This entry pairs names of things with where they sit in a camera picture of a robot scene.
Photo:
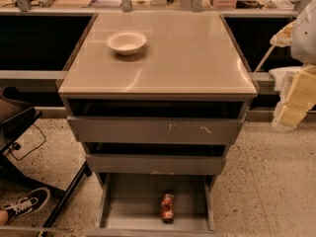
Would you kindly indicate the white plastic cover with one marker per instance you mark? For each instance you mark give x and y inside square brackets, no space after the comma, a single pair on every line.
[279,73]

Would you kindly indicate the grey bottom drawer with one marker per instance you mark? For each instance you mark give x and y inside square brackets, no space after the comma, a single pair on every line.
[131,207]

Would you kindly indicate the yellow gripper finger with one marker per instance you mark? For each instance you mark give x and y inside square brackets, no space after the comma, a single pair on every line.
[302,93]
[287,118]

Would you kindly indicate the grey top drawer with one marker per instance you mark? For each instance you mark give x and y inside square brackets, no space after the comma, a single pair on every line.
[157,122]

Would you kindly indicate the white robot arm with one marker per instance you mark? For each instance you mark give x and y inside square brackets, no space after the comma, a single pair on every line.
[300,36]

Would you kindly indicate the white bowl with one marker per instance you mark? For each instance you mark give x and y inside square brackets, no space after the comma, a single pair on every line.
[126,43]

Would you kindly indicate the white stick with black tip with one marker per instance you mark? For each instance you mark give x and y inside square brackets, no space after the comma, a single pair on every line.
[265,57]

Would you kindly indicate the grey drawer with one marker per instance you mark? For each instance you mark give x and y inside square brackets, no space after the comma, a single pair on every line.
[131,207]
[159,159]
[157,122]

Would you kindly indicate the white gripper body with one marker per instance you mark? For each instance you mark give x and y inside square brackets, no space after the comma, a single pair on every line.
[305,39]

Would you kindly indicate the grey drawer cabinet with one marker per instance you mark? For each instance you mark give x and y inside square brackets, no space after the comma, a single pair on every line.
[187,57]

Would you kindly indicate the grey middle drawer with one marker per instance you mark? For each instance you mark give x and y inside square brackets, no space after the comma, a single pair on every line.
[159,159]

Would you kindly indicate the red coke can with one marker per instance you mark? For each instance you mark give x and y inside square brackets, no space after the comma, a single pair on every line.
[167,209]

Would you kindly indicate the black white sneaker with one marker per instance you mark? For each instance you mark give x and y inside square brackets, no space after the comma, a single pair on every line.
[23,206]

